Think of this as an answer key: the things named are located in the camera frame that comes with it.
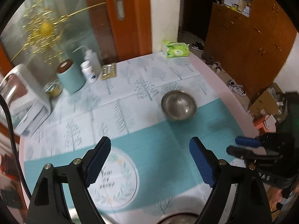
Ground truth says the large steel bowl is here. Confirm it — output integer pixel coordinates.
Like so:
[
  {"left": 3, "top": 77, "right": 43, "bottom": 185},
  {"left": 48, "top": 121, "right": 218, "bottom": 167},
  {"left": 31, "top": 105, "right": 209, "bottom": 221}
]
[{"left": 157, "top": 212, "right": 199, "bottom": 224}]

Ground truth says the patterned white deep plate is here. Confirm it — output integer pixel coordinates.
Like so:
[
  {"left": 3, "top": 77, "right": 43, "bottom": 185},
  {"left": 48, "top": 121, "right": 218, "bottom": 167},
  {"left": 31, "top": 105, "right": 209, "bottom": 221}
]
[{"left": 88, "top": 147, "right": 140, "bottom": 212}]

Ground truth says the small green steel bowl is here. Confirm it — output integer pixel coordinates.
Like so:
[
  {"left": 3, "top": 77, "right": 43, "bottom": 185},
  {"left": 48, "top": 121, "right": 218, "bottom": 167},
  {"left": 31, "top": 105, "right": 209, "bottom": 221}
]
[{"left": 161, "top": 90, "right": 197, "bottom": 121}]

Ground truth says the cardboard box with clutter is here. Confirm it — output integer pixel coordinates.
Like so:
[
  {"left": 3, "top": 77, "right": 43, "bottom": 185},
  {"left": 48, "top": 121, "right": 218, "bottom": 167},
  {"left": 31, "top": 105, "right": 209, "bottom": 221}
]
[{"left": 248, "top": 83, "right": 288, "bottom": 135}]

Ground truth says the tree print tablecloth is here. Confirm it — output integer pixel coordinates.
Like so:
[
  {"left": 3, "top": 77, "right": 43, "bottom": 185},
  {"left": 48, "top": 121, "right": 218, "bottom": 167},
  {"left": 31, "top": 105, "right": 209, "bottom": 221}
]
[{"left": 21, "top": 53, "right": 258, "bottom": 223}]

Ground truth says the white clear storage box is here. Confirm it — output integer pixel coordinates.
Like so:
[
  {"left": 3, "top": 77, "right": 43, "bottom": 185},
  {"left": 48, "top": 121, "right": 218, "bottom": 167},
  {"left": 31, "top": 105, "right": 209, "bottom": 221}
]
[{"left": 1, "top": 64, "right": 51, "bottom": 137}]

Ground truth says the wooden cabinet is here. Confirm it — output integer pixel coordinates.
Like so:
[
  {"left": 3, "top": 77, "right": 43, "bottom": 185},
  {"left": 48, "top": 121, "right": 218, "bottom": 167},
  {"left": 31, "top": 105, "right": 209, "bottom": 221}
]
[{"left": 204, "top": 0, "right": 297, "bottom": 101}]

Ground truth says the small glass jar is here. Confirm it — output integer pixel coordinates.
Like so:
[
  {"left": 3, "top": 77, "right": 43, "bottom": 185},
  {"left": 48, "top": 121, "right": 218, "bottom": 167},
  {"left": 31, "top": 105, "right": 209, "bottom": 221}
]
[{"left": 44, "top": 80, "right": 63, "bottom": 98}]

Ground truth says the green tissue pack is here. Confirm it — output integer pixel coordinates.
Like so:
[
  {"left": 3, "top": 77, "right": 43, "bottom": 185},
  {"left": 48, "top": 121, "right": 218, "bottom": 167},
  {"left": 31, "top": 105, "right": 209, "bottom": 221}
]
[{"left": 162, "top": 41, "right": 189, "bottom": 59}]

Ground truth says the teal canister brown lid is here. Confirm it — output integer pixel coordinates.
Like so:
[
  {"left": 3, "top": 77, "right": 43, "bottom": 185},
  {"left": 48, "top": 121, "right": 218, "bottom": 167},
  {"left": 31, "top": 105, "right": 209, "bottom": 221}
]
[{"left": 57, "top": 59, "right": 86, "bottom": 93}]

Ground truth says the white pill bottle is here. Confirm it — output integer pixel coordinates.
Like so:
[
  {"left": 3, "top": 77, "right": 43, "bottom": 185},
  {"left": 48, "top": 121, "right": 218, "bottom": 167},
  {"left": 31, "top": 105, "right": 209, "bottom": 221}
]
[{"left": 81, "top": 60, "right": 98, "bottom": 83}]

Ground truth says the gold blister pack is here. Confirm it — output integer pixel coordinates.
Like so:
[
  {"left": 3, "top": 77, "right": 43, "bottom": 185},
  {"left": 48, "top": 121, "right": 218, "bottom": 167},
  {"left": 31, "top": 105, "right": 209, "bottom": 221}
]
[{"left": 101, "top": 63, "right": 117, "bottom": 80}]

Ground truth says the clear squeeze bottle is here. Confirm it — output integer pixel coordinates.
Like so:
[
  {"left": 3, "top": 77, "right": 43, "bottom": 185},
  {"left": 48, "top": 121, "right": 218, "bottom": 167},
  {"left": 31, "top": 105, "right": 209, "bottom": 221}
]
[{"left": 73, "top": 45, "right": 101, "bottom": 76}]

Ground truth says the glass door gold ornament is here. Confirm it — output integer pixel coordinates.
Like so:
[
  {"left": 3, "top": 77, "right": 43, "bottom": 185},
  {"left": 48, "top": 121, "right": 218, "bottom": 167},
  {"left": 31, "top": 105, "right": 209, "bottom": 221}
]
[{"left": 1, "top": 0, "right": 117, "bottom": 77}]

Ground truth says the black cable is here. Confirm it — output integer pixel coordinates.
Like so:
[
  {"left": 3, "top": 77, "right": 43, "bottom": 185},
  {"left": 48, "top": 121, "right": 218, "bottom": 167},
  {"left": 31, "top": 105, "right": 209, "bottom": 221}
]
[{"left": 0, "top": 94, "right": 32, "bottom": 200}]

